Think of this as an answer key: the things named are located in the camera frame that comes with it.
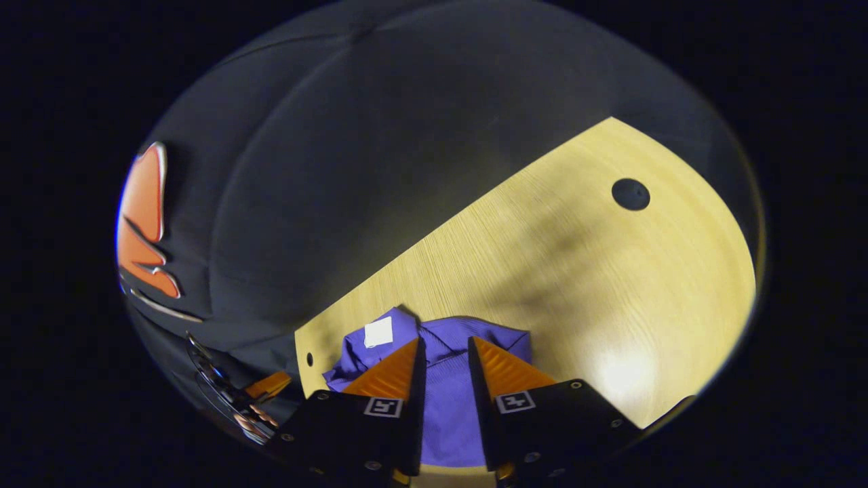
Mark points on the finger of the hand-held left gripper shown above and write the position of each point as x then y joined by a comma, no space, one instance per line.
268,385

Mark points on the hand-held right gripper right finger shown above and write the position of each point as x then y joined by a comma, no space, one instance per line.
480,420

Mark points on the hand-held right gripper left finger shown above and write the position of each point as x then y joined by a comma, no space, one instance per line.
415,420

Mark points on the purple knit shirt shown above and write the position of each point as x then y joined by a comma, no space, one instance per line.
447,413

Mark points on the black backdrop cloth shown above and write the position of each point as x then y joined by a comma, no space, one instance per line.
373,169

